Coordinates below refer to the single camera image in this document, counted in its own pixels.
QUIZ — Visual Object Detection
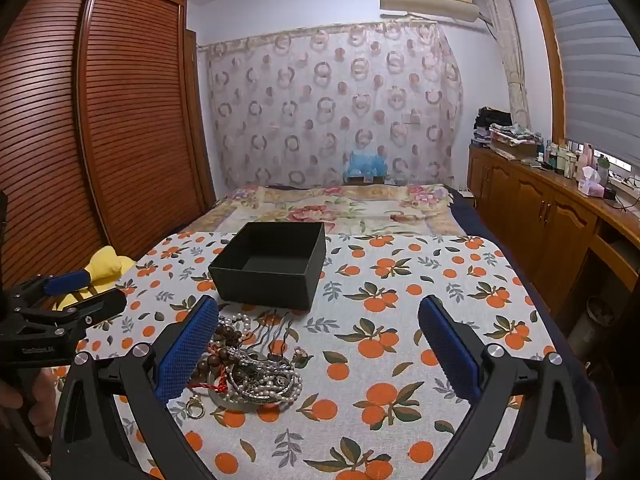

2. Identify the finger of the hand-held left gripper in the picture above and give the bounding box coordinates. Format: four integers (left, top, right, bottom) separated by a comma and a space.
5, 270, 92, 307
10, 288, 128, 335

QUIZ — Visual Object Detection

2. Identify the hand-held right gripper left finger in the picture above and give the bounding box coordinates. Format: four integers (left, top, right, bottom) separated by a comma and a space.
52, 294, 221, 480

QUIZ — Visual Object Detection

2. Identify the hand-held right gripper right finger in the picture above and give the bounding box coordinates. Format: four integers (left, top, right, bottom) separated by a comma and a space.
417, 295, 586, 480

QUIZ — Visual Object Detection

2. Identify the wooden bead bracelet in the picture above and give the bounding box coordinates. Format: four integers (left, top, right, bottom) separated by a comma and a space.
200, 324, 253, 378

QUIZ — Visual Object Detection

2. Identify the pale green jade bangle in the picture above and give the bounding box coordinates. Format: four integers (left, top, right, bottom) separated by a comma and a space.
209, 352, 301, 413

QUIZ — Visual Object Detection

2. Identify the metal hair comb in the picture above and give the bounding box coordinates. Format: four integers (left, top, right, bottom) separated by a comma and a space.
245, 315, 293, 362

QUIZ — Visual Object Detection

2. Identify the black box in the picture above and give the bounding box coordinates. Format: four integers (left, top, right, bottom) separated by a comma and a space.
208, 221, 327, 312

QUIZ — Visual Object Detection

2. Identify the person's left hand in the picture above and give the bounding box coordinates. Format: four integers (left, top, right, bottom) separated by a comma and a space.
0, 367, 57, 428

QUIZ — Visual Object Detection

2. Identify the yellow plush toy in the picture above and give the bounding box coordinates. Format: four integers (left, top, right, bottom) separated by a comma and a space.
47, 246, 136, 311

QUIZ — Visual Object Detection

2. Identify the orange fruit print cloth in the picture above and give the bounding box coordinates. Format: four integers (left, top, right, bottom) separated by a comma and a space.
50, 230, 561, 480

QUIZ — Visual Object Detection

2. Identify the wooden cabinet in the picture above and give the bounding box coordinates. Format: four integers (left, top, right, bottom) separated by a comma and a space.
467, 142, 640, 331

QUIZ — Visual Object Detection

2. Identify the floral blanket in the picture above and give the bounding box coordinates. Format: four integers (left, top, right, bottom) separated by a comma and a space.
190, 184, 468, 238

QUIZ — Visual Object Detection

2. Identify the brown slatted wardrobe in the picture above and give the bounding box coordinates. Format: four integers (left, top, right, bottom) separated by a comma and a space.
0, 0, 217, 291

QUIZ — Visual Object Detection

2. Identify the blue plastic bag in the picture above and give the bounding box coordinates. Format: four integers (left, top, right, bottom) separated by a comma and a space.
342, 149, 388, 181

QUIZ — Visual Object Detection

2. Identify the pink tissue box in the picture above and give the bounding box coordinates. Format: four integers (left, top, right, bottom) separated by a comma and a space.
577, 165, 606, 196

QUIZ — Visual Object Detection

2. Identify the row of cosmetic bottles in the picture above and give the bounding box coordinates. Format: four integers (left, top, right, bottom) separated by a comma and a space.
537, 140, 611, 183

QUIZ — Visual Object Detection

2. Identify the stack of folded cloths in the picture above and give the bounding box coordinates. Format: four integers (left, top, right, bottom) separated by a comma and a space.
487, 122, 543, 158

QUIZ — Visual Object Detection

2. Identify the stack of dark clothes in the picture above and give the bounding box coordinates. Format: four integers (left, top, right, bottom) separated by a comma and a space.
472, 106, 516, 146

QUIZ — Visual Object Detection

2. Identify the circle patterned sheer curtain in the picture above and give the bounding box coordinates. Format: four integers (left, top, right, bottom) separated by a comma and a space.
200, 20, 463, 196

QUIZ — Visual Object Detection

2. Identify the beige tied curtain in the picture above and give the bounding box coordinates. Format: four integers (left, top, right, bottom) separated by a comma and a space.
477, 0, 533, 133

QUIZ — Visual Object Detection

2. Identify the grey window blind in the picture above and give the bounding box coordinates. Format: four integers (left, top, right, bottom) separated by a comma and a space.
532, 0, 640, 161

